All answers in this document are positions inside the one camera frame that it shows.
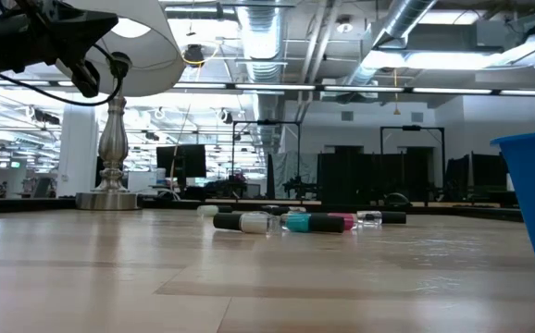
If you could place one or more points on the magenta nail polish black cap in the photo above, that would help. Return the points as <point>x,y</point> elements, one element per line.
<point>350,221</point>

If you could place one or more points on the long ceiling light strip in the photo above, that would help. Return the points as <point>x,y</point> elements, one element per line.
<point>272,87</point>

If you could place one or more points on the pale green nail polish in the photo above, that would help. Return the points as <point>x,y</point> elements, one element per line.
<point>207,211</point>

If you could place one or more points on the black frame stand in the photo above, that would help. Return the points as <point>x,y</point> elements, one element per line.
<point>267,122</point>
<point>411,128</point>

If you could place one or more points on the black monitor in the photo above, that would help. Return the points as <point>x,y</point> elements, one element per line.
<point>182,161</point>

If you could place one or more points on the white ceiling sensor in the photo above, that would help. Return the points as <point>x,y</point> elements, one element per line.
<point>344,25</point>

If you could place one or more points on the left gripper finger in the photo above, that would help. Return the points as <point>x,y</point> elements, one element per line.
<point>82,28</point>

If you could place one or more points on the black ceiling device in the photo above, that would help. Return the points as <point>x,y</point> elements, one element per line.
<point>194,54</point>

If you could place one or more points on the teal nail polish black cap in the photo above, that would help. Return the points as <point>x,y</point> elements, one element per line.
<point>325,224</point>

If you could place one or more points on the silver ventilation duct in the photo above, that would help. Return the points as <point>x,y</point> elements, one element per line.
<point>262,28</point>
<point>406,14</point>

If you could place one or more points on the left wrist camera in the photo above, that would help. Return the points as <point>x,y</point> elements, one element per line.
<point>85,78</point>

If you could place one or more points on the silver lamp white shade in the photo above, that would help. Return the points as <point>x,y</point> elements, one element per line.
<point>112,139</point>

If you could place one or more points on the grey tarp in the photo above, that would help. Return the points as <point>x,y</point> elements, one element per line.
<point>295,168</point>

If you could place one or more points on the black table frame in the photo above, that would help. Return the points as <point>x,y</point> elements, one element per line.
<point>27,205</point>

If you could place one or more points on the black partition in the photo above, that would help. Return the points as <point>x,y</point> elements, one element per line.
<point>476,173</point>
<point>364,178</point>

